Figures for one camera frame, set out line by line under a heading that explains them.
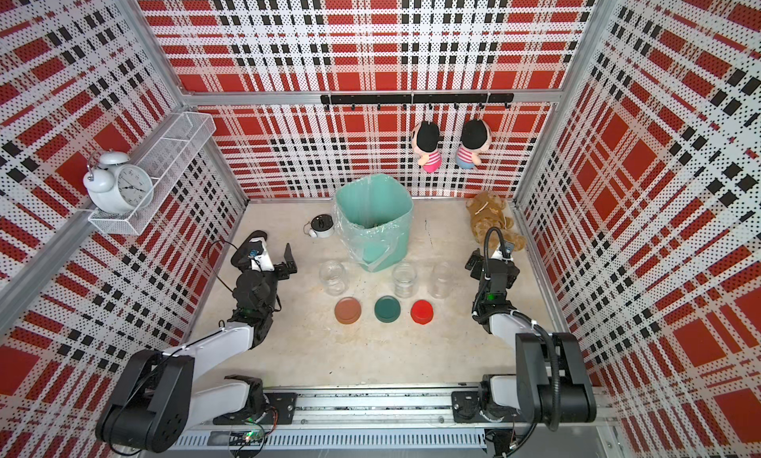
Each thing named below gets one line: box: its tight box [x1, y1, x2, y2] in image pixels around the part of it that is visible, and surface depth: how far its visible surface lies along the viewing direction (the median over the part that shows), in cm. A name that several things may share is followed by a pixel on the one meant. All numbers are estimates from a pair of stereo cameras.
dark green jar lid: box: [374, 295, 402, 324], surface depth 92 cm
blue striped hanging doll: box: [455, 118, 492, 170], surface depth 96 cm
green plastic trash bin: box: [333, 173, 414, 273], surface depth 92 cm
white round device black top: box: [303, 214, 334, 238], surface depth 110 cm
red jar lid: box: [410, 299, 434, 326], surface depth 92 cm
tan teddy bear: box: [465, 191, 527, 252], surface depth 109 cm
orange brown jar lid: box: [333, 296, 362, 325], surface depth 93 cm
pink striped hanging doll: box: [411, 120, 442, 174], surface depth 99 cm
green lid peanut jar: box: [392, 261, 418, 299], surface depth 95 cm
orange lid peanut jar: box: [319, 259, 347, 297], surface depth 97 cm
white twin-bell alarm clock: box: [83, 149, 155, 215], surface depth 63 cm
